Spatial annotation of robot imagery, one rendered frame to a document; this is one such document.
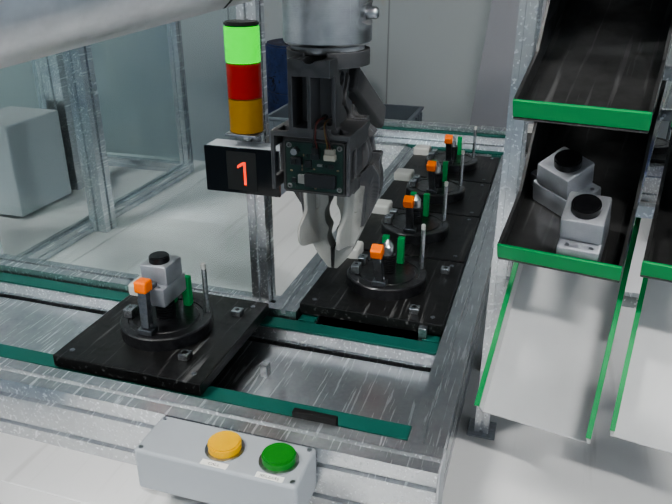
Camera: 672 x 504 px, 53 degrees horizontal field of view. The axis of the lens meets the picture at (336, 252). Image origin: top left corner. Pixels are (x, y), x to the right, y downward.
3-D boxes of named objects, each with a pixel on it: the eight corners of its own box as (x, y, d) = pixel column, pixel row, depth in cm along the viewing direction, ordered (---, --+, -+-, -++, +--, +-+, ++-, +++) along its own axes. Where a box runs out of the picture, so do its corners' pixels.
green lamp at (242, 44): (252, 65, 93) (250, 28, 91) (219, 63, 95) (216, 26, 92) (266, 59, 97) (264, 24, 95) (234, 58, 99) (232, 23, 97)
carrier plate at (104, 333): (201, 396, 92) (199, 383, 91) (54, 366, 98) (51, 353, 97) (269, 313, 113) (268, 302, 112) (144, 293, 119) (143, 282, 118)
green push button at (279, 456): (288, 481, 77) (288, 467, 76) (256, 473, 78) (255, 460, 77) (301, 458, 80) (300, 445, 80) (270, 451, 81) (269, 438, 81)
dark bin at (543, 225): (619, 283, 71) (627, 235, 66) (497, 259, 76) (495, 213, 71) (659, 121, 86) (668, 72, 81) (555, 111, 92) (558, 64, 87)
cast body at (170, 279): (165, 308, 99) (160, 265, 96) (139, 304, 100) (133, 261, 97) (193, 283, 106) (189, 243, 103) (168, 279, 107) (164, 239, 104)
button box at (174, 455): (297, 528, 77) (296, 486, 75) (138, 487, 83) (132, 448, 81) (317, 485, 83) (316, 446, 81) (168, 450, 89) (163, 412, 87)
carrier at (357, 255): (442, 336, 106) (447, 264, 101) (299, 313, 113) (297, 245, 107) (463, 272, 127) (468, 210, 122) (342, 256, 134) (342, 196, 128)
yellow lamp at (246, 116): (255, 135, 97) (253, 102, 95) (224, 133, 99) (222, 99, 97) (269, 127, 102) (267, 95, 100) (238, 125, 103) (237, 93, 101)
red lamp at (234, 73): (253, 101, 95) (252, 65, 93) (221, 99, 97) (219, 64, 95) (267, 94, 100) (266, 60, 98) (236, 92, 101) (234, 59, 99)
